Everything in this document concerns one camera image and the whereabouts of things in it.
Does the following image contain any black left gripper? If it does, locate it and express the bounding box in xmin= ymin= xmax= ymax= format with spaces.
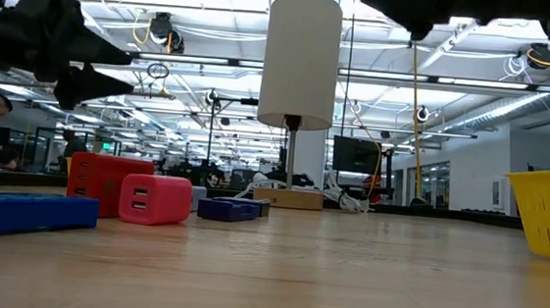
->
xmin=0 ymin=0 xmax=142 ymax=117

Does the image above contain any red block charger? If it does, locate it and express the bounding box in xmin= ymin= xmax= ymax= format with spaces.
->
xmin=64 ymin=151 xmax=157 ymax=223

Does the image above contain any pink USB charger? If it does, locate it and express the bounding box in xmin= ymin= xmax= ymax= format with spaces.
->
xmin=117 ymin=172 xmax=194 ymax=230

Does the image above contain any bright blue box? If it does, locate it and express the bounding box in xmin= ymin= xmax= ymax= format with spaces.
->
xmin=0 ymin=189 xmax=100 ymax=250

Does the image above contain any light blue charger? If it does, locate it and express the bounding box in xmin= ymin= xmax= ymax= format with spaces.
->
xmin=189 ymin=184 xmax=209 ymax=214

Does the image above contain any navy blue case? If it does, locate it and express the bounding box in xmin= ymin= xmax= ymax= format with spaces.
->
xmin=196 ymin=195 xmax=263 ymax=225

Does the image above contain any standing person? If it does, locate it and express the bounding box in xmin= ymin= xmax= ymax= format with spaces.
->
xmin=61 ymin=128 xmax=90 ymax=160

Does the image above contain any white cylindrical lamp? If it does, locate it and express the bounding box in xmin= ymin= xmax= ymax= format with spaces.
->
xmin=249 ymin=0 xmax=345 ymax=212

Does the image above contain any black monitor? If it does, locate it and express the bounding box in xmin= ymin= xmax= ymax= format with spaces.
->
xmin=330 ymin=134 xmax=383 ymax=176

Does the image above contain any black ceiling cable reel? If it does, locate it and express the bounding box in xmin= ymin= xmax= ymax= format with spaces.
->
xmin=145 ymin=10 xmax=188 ymax=55
xmin=413 ymin=104 xmax=431 ymax=124
xmin=526 ymin=41 xmax=550 ymax=72

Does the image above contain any yellow hanging cable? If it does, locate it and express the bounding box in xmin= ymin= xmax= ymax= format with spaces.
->
xmin=400 ymin=40 xmax=435 ymax=202

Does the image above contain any white lamp cable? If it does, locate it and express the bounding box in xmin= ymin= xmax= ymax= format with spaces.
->
xmin=231 ymin=165 xmax=375 ymax=215

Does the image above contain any black aluminium table frame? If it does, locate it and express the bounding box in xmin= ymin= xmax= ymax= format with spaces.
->
xmin=0 ymin=170 xmax=525 ymax=231

